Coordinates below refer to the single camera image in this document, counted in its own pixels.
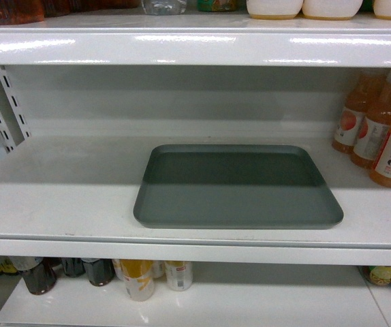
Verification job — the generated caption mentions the grey rectangular serving tray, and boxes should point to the grey rectangular serving tray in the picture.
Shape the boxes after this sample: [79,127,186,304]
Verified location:
[134,144,344,230]

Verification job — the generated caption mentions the white barcode drink can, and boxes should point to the white barcode drink can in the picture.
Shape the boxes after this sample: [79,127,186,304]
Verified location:
[165,261,193,292]

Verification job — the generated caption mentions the yellow white drink can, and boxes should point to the yellow white drink can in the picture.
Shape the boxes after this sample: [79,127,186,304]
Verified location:
[112,259,155,302]

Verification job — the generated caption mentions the white metal shelf unit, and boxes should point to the white metal shelf unit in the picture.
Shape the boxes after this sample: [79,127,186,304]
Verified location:
[0,10,391,326]

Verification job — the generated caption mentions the dark soda bottle right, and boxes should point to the dark soda bottle right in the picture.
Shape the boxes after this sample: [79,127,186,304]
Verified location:
[81,258,115,287]

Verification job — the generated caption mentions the dark soda bottle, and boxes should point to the dark soda bottle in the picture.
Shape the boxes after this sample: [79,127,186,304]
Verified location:
[81,258,115,287]
[61,258,85,278]
[9,256,57,295]

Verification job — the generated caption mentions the green labelled bottle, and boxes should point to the green labelled bottle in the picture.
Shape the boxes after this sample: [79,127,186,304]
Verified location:
[196,0,237,12]

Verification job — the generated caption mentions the dark soda bottle middle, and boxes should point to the dark soda bottle middle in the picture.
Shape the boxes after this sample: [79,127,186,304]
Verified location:
[61,258,85,278]

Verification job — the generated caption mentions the clear plastic water bottle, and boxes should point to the clear plastic water bottle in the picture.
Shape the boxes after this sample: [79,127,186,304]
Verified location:
[142,0,187,16]

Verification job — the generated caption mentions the white jug left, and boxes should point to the white jug left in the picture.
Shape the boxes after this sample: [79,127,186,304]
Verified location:
[246,0,304,20]

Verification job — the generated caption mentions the orange juice bottle peach label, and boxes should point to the orange juice bottle peach label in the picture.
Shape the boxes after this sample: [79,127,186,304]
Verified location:
[332,68,387,153]

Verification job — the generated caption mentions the dark soda bottle left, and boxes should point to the dark soda bottle left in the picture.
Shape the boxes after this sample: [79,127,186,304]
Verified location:
[9,256,57,295]

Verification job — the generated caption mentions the white jug middle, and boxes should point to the white jug middle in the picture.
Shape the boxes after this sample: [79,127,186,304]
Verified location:
[302,0,362,20]

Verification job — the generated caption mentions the orange juice bottle middle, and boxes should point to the orange juice bottle middle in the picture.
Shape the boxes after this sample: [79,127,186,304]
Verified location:
[350,70,391,169]

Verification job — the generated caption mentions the yellow-green labelled bottle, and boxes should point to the yellow-green labelled bottle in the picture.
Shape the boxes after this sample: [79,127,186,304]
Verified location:
[361,266,391,286]

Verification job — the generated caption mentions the brown-orange packaged goods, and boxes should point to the brown-orange packaged goods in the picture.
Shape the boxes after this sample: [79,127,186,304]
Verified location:
[0,0,44,25]

